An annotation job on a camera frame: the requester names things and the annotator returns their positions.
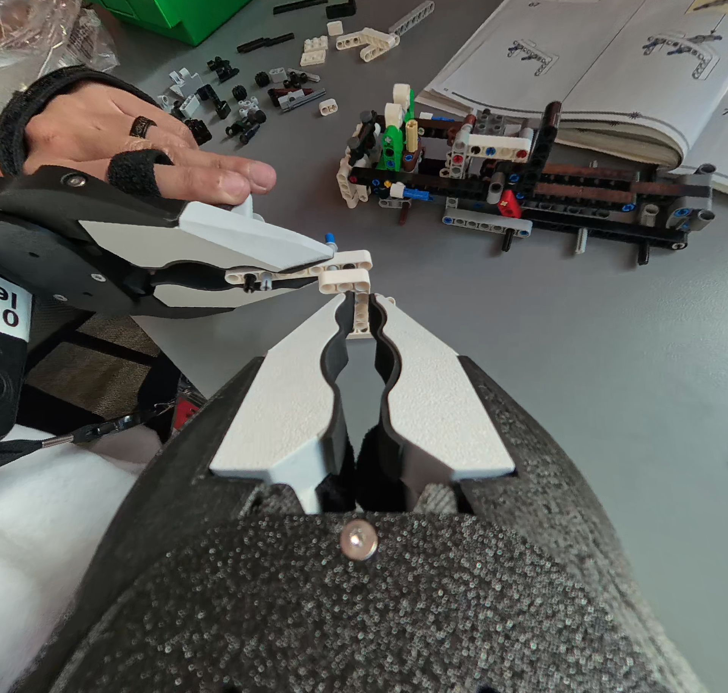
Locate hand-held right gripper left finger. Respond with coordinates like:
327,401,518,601
209,292,349,516

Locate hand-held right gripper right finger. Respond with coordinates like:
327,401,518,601
371,293,518,482

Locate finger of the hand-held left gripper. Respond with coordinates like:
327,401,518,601
78,194,337,285
149,275,322,312

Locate white lego angle beam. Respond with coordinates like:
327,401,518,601
317,269,374,339

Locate long white lego beam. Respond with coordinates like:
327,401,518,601
224,249,374,286

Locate scattered loose lego pieces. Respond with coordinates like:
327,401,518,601
159,0,437,146

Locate lego truck chassis model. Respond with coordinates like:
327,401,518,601
336,82,719,269

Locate lego instruction booklet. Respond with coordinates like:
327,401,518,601
414,0,728,195

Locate person's left hand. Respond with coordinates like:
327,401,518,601
22,86,278,206

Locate clear plastic bag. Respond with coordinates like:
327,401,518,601
0,0,121,70

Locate person's white shirt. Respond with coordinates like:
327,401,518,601
0,425,161,679

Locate black lanyard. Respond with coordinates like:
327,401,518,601
0,399,178,468

